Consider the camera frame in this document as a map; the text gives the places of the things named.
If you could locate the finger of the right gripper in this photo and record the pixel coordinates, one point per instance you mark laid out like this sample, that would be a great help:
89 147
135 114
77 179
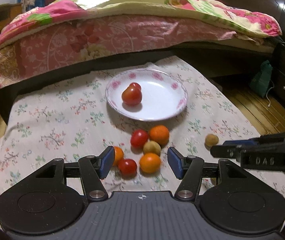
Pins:
239 142
227 152

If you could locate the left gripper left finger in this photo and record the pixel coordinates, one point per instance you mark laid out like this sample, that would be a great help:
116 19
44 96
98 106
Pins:
105 162

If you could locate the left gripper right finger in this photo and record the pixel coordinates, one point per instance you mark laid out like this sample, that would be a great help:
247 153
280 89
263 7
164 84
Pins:
177 162

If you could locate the small orange mandarin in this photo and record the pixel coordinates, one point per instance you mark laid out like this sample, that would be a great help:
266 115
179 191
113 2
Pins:
118 155

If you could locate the tan longan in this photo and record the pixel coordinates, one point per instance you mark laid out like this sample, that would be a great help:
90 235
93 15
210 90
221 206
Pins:
211 140

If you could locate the cherry tomato with stem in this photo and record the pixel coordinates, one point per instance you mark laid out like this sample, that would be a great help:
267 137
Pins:
127 167

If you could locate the smooth orange mandarin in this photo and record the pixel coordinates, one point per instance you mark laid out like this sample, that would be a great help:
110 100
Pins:
150 163

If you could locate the tan longan among cluster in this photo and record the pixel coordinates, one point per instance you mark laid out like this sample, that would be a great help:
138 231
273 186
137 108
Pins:
152 147

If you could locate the large rough orange mandarin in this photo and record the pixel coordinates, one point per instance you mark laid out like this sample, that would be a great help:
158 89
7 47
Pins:
159 134

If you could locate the oval cherry tomato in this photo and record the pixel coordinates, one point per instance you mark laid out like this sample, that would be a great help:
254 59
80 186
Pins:
139 138

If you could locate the large red tomato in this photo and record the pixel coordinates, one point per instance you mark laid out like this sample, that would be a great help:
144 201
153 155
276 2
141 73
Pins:
132 96

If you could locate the floral tablecloth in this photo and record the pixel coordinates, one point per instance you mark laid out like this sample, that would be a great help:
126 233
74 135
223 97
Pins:
72 119

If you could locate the green bag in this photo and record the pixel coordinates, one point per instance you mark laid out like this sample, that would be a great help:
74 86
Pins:
261 80

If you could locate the white floral plate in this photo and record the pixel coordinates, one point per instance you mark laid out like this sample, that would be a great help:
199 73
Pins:
163 96

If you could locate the pink floral bed sheet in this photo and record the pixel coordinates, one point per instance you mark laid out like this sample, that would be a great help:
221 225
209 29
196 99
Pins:
31 45

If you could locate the green pink floral quilt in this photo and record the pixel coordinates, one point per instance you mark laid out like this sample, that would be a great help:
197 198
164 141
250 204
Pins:
252 24

